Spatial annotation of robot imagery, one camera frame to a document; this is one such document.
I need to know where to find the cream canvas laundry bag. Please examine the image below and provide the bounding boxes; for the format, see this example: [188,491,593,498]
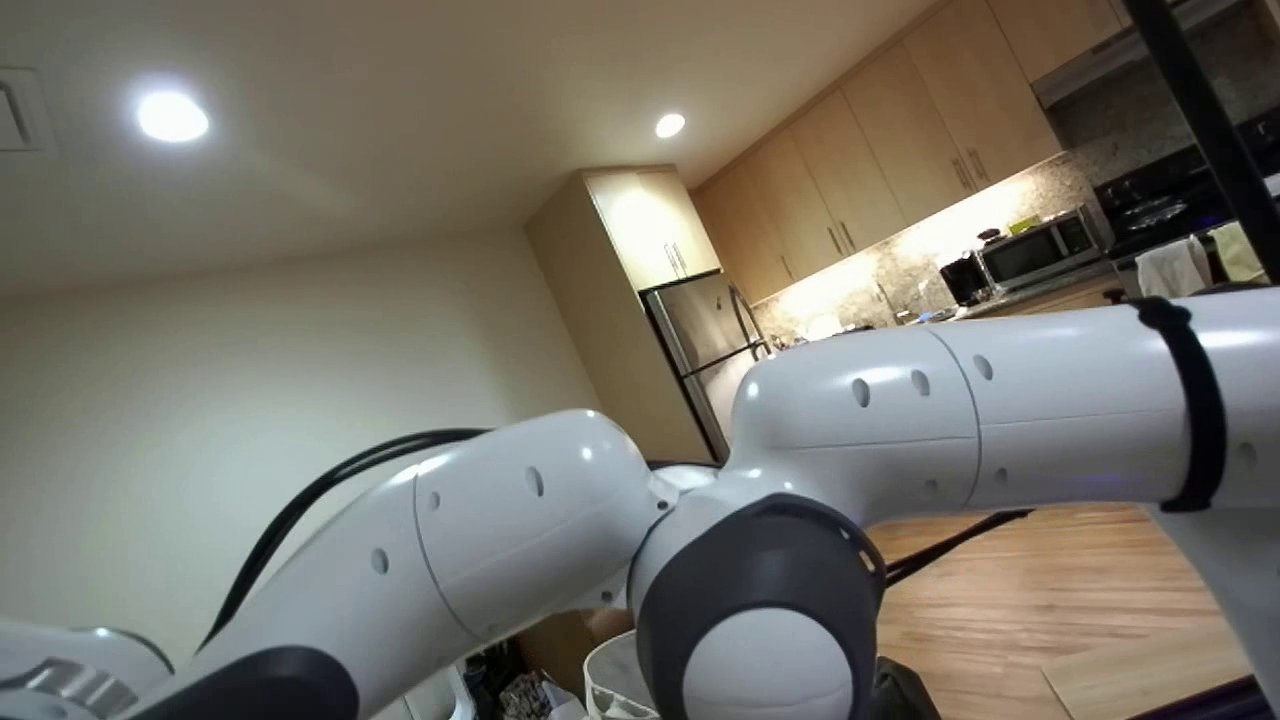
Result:
[578,625,673,720]

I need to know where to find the crumpled plastic bag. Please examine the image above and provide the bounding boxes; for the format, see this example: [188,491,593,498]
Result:
[497,666,593,720]

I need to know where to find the dark green fabric bag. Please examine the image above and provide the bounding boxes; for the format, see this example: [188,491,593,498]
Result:
[865,650,944,720]

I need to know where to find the stainless steel refrigerator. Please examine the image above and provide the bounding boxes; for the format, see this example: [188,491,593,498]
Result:
[639,266,774,464]

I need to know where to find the tall beige pantry cabinet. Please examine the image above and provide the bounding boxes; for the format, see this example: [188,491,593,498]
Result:
[521,164,731,464]

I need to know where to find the black countertop appliance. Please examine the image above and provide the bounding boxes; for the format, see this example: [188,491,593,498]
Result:
[936,252,994,313]

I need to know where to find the silver microwave oven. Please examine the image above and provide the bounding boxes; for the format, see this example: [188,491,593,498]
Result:
[977,204,1111,301]

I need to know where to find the white hanging towel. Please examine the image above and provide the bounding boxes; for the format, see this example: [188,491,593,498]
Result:
[1131,231,1216,304]

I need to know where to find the range hood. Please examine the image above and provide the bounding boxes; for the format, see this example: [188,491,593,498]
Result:
[1027,0,1264,110]

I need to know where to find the yellow hanging cloth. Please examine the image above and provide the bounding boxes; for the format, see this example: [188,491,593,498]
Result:
[1203,214,1272,286]

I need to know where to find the black metal pole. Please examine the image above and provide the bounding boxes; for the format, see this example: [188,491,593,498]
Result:
[1120,0,1280,286]

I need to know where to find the dark flat base edge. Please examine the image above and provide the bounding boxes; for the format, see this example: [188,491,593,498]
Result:
[1131,671,1272,720]

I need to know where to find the beige kitchen wall cabinets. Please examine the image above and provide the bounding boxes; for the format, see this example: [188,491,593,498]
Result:
[686,0,1135,307]

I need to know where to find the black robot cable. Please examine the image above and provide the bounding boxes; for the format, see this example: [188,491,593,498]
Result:
[878,502,1035,587]
[195,422,492,657]

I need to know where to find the black strap on arm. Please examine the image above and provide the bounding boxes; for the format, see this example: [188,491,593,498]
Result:
[1131,293,1231,517]

